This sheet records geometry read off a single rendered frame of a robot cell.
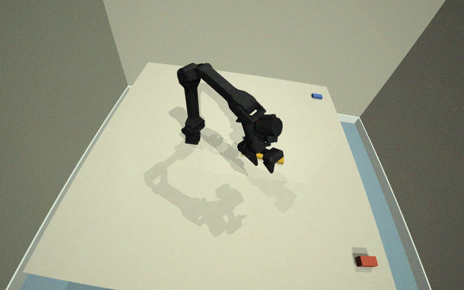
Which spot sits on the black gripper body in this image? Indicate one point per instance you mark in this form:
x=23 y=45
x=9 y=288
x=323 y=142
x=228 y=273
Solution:
x=257 y=145

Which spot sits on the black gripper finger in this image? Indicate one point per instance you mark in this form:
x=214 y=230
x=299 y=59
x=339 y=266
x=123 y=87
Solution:
x=252 y=157
x=269 y=167

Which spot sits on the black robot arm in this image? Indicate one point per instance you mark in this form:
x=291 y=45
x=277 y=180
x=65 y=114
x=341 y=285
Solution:
x=241 y=103

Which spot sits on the orange rectangular block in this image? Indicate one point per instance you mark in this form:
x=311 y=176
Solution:
x=366 y=261

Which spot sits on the yellow bar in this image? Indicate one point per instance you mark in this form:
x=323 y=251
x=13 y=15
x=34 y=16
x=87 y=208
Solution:
x=259 y=156

